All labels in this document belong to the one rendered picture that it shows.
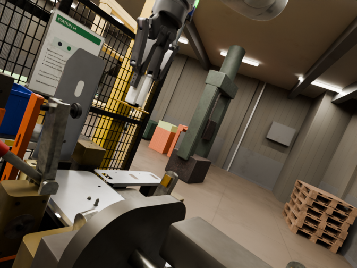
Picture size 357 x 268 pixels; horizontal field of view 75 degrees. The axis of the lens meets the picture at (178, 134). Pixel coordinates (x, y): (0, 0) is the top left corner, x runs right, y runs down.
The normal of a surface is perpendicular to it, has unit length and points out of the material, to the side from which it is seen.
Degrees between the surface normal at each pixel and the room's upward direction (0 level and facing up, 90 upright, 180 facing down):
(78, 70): 90
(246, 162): 90
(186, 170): 90
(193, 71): 90
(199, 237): 0
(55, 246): 0
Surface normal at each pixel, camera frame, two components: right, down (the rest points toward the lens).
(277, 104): -0.27, -0.04
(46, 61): 0.74, 0.35
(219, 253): 0.38, -0.92
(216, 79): -0.48, -0.13
